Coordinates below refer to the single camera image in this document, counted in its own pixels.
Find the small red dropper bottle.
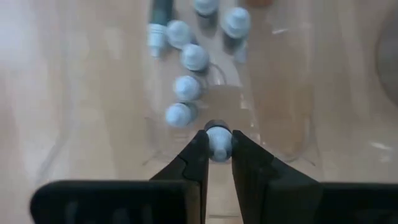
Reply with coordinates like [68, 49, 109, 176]
[180, 43, 211, 72]

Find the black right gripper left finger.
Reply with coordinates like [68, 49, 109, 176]
[149, 129, 210, 224]

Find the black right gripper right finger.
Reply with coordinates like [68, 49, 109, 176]
[231, 129, 323, 224]

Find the small dropper bottle magenta label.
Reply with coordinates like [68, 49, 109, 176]
[204, 119, 234, 164]

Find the clear plastic bin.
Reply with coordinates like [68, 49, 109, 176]
[34, 0, 326, 187]

